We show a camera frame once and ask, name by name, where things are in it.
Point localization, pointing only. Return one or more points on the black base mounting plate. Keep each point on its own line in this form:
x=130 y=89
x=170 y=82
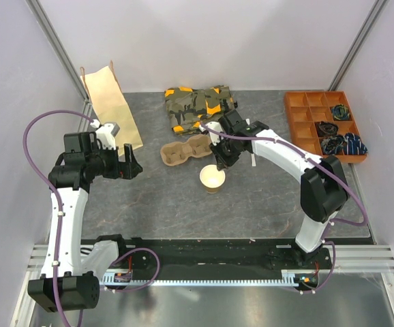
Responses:
x=218 y=259

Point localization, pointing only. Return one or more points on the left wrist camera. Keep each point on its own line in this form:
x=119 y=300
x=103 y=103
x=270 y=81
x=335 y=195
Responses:
x=110 y=131

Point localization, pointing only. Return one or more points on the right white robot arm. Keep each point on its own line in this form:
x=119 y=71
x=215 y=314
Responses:
x=321 y=195

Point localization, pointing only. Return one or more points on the dark blue patterned sock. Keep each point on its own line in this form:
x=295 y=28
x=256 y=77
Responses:
x=332 y=145

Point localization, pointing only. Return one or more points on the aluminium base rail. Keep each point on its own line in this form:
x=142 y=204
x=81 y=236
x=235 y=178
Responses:
x=349 y=259

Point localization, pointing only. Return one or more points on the brown paper coffee cup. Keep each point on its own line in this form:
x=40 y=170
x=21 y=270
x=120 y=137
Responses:
x=211 y=178

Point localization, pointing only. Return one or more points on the left aluminium frame post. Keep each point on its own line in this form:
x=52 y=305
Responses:
x=56 y=44

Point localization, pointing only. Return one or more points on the camouflage folded cloth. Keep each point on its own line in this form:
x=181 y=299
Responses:
x=187 y=107

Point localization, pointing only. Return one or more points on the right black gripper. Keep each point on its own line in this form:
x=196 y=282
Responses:
x=223 y=162

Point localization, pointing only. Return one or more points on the dark brown rolled sock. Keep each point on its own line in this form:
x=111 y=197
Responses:
x=326 y=129

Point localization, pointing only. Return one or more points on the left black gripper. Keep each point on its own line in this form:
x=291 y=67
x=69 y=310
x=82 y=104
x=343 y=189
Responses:
x=123 y=169

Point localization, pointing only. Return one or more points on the white wrapped straw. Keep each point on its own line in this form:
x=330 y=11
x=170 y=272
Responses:
x=253 y=160

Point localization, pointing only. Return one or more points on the right aluminium frame post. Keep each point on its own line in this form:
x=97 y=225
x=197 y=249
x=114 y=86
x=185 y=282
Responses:
x=364 y=31

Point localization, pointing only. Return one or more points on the aluminium frame post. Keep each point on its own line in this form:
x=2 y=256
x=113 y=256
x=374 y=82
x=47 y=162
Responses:
x=56 y=44
x=364 y=31

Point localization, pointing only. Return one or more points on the blue yellow rolled sock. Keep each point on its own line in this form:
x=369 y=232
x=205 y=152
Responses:
x=341 y=112

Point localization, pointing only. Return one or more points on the orange compartment organizer tray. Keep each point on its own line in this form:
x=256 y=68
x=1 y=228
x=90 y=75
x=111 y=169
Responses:
x=304 y=108

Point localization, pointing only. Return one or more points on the blue white striped sock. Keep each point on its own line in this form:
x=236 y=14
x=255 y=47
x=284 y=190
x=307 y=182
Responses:
x=354 y=145

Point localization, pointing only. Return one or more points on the white slotted cable duct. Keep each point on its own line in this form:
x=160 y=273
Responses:
x=287 y=279

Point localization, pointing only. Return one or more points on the cardboard cup carrier tray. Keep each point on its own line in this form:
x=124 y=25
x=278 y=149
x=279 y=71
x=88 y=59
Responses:
x=177 y=153

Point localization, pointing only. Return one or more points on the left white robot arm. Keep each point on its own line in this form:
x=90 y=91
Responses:
x=69 y=281

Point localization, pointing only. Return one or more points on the brown paper bag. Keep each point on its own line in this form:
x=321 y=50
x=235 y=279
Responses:
x=110 y=105

